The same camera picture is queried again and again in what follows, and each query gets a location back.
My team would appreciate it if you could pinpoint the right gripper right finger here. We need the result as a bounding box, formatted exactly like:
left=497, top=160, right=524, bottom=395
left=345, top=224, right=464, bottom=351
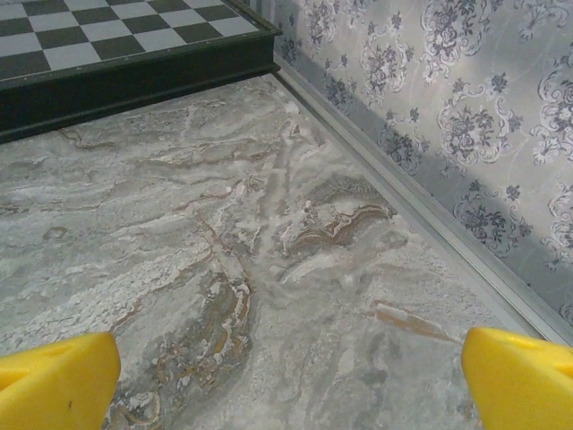
left=460, top=326, right=573, bottom=430

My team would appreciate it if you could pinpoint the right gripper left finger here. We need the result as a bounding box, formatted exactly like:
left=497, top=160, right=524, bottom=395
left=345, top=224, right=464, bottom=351
left=0, top=331, right=122, bottom=430

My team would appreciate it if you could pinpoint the black grey chessboard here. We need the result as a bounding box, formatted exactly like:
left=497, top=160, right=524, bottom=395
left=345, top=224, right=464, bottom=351
left=0, top=0, right=283, bottom=145

